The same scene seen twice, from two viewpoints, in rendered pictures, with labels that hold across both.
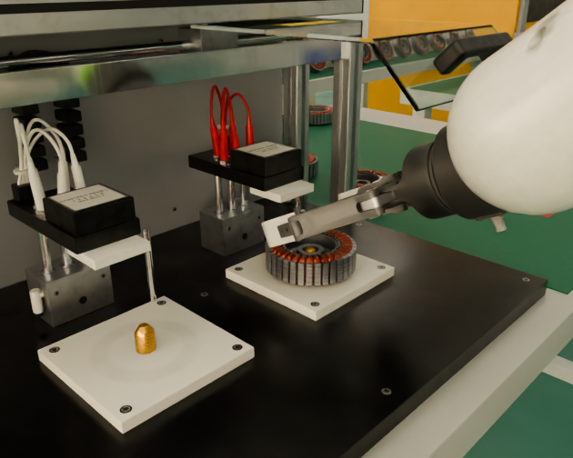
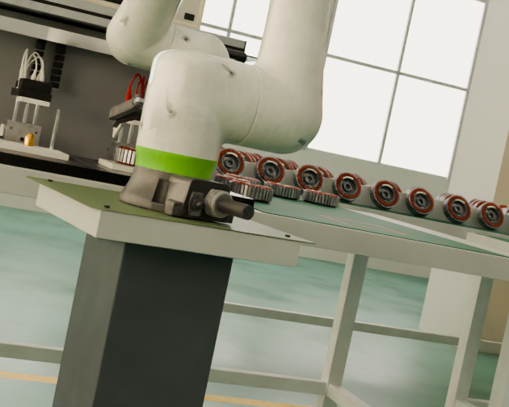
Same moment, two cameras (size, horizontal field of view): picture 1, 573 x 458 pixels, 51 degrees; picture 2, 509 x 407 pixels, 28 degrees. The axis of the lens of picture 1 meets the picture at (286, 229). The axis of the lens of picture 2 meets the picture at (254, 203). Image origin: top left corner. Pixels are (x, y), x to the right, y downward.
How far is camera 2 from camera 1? 174 cm
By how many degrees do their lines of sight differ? 32
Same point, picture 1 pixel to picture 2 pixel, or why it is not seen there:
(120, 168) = (82, 109)
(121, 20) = (80, 17)
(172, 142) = not seen: hidden behind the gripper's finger
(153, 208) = (94, 141)
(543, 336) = not seen: hidden behind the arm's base
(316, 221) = (117, 109)
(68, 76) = (48, 31)
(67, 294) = (15, 132)
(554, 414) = not seen: outside the picture
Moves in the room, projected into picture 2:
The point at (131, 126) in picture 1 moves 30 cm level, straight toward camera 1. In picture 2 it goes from (95, 90) to (44, 75)
